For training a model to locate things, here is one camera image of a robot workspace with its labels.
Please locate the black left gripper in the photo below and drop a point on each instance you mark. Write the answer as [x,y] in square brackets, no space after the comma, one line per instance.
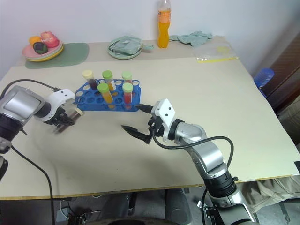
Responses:
[59,117]

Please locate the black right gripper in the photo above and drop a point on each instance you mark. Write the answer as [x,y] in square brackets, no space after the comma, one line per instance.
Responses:
[156,126]

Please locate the dark brown cream-capped test tube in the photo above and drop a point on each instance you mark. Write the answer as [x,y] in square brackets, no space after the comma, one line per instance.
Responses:
[77,113]

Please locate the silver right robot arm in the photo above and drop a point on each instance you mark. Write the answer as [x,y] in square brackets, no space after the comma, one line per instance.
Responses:
[206,154]

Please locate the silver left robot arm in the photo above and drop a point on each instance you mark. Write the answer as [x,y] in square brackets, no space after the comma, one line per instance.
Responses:
[18,106]

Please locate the red green-capped test tube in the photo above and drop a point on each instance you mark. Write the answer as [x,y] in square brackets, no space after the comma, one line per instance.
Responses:
[128,96]

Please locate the blue test tube rack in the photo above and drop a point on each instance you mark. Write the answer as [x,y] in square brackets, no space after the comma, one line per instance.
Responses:
[93,99]

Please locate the orange green-capped test tube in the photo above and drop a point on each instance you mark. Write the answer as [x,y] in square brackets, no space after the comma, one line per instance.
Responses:
[106,96]

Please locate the clear green-capped test tube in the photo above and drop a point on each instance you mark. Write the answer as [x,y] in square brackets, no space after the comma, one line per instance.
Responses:
[127,76]

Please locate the dark red cream-capped test tube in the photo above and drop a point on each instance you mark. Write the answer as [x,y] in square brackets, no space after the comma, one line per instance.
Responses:
[92,82]

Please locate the yellow green-capped test tube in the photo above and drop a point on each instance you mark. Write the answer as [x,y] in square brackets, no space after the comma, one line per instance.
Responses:
[109,80]

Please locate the pale green plate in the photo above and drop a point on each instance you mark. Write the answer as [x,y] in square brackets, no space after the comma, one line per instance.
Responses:
[122,55]

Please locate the green placemat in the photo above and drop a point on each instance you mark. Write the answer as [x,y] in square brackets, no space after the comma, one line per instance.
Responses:
[75,54]

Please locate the yellow plate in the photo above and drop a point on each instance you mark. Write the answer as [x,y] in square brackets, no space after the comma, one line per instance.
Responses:
[57,53]

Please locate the pale green pouch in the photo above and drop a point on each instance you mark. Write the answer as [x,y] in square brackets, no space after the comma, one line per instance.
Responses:
[127,45]

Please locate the dark toy fruit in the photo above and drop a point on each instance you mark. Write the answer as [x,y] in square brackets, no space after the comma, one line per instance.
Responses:
[40,48]

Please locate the pink plate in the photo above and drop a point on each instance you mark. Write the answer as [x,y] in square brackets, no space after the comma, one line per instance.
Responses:
[28,52]

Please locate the pink toy fruit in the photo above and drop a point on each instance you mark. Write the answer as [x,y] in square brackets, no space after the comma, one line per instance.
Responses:
[50,39]

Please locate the orange toy fruit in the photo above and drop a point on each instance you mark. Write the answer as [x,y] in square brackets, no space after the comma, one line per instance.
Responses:
[34,39]

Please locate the dark rounded shape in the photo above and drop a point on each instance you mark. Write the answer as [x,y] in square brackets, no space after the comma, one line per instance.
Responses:
[178,206]

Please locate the orange soda bottle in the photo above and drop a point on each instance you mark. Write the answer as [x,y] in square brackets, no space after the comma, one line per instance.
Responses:
[164,30]

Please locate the black floor device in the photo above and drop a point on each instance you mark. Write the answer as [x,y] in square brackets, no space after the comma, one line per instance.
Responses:
[78,219]

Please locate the pale green cloth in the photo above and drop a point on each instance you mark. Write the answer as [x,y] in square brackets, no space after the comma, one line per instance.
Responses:
[194,38]

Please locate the clear zip plastic bag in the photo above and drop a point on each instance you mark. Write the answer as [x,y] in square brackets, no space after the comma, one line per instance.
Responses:
[215,54]

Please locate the blue plastic stool stack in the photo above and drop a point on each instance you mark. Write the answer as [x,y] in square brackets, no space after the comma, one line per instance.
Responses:
[263,78]

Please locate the brown wooden cabinet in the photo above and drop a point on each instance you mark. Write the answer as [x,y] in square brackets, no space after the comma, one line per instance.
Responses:
[286,75]

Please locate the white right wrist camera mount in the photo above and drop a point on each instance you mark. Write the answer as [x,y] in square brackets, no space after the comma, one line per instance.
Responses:
[166,112]

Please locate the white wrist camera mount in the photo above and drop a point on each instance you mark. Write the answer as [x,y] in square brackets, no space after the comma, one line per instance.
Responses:
[61,96]
[166,112]

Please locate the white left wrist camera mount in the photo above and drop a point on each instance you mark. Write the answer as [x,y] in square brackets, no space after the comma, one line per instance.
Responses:
[61,96]

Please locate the black table post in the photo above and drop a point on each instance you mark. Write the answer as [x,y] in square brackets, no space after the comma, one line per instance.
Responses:
[132,200]

